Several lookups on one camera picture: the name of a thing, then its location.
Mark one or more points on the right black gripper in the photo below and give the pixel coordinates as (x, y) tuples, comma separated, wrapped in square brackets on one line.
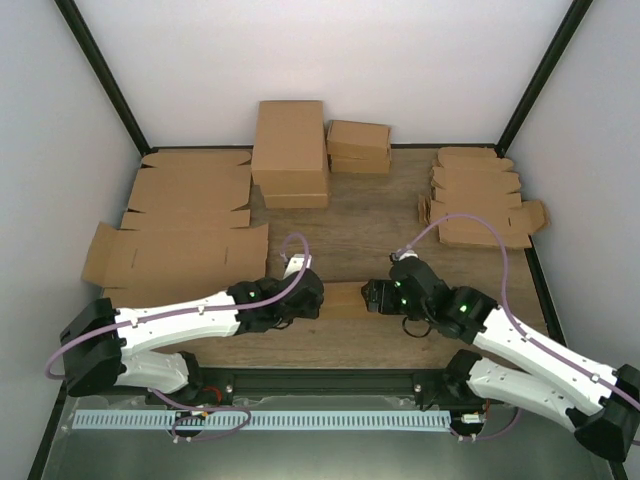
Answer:
[(386, 305)]

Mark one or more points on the small cardboard box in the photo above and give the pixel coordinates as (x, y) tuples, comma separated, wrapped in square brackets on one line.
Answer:
[(343, 301), (342, 164), (358, 140)]

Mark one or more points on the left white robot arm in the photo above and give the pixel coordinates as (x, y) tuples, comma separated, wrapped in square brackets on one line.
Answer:
[(105, 346)]

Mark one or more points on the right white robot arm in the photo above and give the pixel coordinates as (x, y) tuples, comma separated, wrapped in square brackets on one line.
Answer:
[(510, 362)]

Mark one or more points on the small folded cardboard box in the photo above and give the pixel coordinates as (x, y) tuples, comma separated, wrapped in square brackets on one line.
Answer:
[(358, 140)]

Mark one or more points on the large folded cardboard box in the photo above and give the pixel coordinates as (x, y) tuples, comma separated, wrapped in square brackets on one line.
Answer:
[(289, 151)]

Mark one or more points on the stack of flat cardboard blanks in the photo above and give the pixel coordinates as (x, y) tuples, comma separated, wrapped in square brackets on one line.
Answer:
[(475, 181)]

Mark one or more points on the large flat cardboard sheet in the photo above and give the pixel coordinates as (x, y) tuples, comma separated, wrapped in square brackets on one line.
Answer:
[(185, 233)]

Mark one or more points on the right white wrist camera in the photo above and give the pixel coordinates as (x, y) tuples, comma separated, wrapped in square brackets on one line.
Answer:
[(402, 254)]

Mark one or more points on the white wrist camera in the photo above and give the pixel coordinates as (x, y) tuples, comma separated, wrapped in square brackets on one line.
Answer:
[(295, 264), (402, 254)]

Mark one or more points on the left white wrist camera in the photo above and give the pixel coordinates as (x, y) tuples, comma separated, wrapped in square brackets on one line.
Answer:
[(295, 264)]

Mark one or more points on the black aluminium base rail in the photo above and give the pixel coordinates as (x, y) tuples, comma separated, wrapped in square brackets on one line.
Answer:
[(425, 387)]

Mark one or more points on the light blue cable duct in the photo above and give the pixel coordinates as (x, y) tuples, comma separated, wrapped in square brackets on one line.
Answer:
[(400, 420)]

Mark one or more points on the right black frame post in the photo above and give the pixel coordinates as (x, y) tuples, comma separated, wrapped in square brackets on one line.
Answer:
[(561, 39)]

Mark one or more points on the black frame post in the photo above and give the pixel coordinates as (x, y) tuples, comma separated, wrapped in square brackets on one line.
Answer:
[(561, 39), (92, 52)]

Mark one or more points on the left black frame post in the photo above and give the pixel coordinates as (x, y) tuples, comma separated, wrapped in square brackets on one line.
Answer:
[(92, 52)]

